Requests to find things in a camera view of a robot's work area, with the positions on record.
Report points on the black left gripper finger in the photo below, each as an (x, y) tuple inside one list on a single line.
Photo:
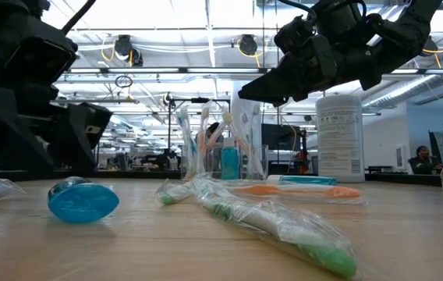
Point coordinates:
[(3, 136), (85, 136)]

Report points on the blue toothbrush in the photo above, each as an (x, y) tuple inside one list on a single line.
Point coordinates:
[(187, 132)]

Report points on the red equipment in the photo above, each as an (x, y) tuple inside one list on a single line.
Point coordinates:
[(301, 159)]

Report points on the blue mouthwash bottle white cap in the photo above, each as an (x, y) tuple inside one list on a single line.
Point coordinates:
[(230, 162), (83, 203)]

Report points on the black camera stand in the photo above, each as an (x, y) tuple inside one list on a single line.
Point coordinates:
[(169, 132)]

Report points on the green toothbrush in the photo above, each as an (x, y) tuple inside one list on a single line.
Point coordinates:
[(268, 224), (171, 195)]

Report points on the white wipes canister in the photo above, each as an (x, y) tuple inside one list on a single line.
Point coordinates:
[(340, 140)]

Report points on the person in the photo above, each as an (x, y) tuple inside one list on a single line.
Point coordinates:
[(424, 162), (213, 128)]

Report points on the large black screen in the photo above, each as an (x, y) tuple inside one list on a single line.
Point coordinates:
[(280, 136)]

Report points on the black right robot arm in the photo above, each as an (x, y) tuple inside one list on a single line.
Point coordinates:
[(412, 27)]

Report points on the purple toothbrush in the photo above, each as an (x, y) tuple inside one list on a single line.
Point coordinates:
[(256, 111)]

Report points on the clear plastic toothbrush holder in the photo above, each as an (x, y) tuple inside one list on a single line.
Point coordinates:
[(264, 160)]

